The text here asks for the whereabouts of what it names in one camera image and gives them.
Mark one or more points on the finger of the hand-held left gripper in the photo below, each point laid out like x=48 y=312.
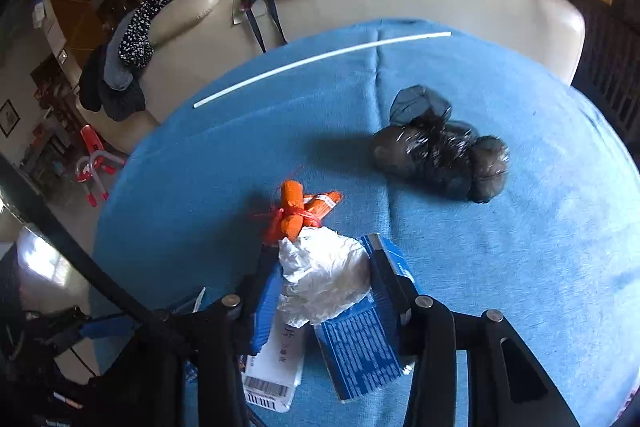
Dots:
x=107 y=327

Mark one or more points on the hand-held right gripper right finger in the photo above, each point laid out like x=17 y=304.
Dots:
x=395 y=288

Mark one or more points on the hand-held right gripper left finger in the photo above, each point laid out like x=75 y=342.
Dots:
x=265 y=307

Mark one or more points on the white barcode packet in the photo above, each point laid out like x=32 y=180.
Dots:
x=280 y=357

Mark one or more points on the white tissue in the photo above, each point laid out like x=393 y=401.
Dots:
x=325 y=277

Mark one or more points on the blue printed carton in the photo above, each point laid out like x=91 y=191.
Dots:
x=350 y=347

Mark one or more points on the orange plastic bag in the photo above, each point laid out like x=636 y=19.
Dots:
x=292 y=212

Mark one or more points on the black plastic bag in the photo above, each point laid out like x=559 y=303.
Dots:
x=440 y=152

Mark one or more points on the blue tablecloth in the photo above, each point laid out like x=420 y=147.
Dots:
x=500 y=257

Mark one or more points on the red toy tricycle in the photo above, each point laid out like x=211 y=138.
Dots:
x=90 y=142

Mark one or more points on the dark clothes pile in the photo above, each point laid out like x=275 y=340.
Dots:
x=115 y=92

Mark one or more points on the thin white strip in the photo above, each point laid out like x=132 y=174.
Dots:
x=440 y=36

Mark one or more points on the wooden crib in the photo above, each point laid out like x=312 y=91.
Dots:
x=610 y=72

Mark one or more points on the black white floral cloth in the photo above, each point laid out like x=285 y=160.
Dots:
x=145 y=22

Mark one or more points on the framed wall picture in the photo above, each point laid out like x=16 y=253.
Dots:
x=9 y=117

